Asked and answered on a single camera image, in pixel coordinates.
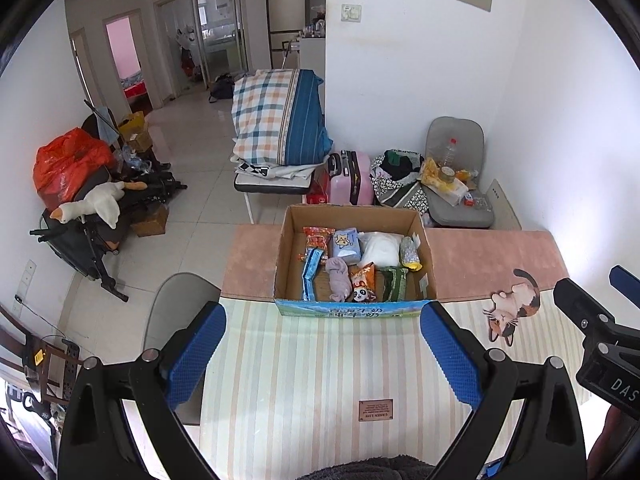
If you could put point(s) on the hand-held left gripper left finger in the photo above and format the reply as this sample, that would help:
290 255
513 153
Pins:
192 355

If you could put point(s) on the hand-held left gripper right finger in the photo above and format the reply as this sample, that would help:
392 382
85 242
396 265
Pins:
450 355

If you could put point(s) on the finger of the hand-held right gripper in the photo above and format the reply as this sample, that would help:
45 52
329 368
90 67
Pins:
625 282
582 302

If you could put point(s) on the green packet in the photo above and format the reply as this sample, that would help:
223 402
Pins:
392 285

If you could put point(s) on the printed cardboard box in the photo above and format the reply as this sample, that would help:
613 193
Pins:
350 309

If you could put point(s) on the panda print snack packet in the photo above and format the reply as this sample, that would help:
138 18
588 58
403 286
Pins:
361 287

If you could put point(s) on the silver and yellow packet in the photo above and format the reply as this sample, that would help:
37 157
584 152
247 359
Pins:
409 250

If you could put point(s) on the white plastic bag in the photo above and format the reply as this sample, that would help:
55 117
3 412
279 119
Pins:
381 250

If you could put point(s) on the long blue packet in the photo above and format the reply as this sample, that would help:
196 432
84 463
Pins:
311 272

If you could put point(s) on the blue tissue pack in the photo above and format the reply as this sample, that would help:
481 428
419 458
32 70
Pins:
346 245

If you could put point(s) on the red snack packet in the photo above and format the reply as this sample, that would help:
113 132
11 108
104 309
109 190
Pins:
317 242

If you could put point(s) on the person's right forearm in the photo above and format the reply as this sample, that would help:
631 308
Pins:
620 440

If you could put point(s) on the grey plastic chair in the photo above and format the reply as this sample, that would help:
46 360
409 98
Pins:
180 295

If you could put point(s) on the cat-shaped mat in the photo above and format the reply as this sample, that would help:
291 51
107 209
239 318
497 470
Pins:
515 300

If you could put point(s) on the pink table mat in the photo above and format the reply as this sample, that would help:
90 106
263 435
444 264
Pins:
475 260

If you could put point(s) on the white board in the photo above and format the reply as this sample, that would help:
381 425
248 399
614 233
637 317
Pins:
505 210

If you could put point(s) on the black power strip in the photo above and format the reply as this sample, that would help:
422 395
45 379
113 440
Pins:
70 357

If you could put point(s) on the striped table mat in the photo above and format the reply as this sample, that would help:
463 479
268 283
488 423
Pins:
320 385

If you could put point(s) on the small brown cardboard box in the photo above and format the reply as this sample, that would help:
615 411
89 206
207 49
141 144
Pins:
150 222

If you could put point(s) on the wooden chair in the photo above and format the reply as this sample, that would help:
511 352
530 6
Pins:
50 385

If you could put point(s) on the small red item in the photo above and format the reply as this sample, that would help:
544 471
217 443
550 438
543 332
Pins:
469 199

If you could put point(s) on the black folded stroller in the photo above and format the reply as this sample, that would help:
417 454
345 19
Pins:
75 245

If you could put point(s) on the white tissue pack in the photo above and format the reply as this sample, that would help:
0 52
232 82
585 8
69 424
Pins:
452 192

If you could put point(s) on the black and white patterned bag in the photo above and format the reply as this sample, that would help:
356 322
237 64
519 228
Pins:
405 197

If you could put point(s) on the orange packet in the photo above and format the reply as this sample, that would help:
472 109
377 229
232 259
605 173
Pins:
466 176

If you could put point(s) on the white goose plush toy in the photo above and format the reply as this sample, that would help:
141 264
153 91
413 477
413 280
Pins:
102 202

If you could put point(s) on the tape roll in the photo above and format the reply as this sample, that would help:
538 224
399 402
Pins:
445 175

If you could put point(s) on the folding bed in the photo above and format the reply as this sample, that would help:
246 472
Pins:
270 189

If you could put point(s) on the yellow plastic bag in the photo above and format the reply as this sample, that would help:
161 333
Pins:
429 172

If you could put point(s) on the dark clothes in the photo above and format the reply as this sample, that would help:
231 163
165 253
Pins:
400 167

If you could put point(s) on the pink suitcase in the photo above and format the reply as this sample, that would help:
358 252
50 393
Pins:
362 180

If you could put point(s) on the white folded bedding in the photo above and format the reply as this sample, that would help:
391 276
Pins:
260 170

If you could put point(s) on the clear plastic bottle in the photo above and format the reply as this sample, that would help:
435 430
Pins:
449 152

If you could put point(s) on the red box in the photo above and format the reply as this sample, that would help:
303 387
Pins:
320 192

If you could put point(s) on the grey cushioned chair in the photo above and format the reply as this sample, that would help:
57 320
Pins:
455 130

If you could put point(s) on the red plastic bag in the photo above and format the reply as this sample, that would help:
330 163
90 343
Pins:
65 165

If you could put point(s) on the yellow box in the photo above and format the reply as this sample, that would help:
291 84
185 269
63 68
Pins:
132 130

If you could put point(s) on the plaid folded quilt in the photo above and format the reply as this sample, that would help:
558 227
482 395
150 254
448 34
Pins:
265 110

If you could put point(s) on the dark bag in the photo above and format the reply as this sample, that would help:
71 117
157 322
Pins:
221 89

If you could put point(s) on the white refrigerator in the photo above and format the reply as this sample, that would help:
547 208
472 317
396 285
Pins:
285 15

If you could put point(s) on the white wall outlet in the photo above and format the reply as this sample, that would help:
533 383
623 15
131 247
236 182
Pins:
28 275

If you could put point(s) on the white wall switch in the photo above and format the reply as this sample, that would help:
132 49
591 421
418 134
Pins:
351 13

